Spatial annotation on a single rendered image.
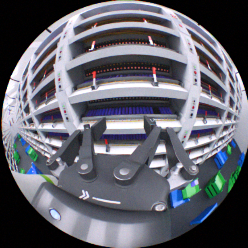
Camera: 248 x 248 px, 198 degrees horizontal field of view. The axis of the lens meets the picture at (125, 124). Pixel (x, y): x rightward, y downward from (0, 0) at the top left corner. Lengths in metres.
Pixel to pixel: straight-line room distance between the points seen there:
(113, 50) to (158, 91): 0.26
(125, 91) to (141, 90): 0.07
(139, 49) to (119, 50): 0.08
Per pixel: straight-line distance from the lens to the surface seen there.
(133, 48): 0.37
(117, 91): 0.35
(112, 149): 0.56
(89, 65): 0.62
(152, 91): 0.36
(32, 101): 1.09
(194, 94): 0.47
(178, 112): 0.52
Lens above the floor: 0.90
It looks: 30 degrees down
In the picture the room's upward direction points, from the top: 4 degrees counter-clockwise
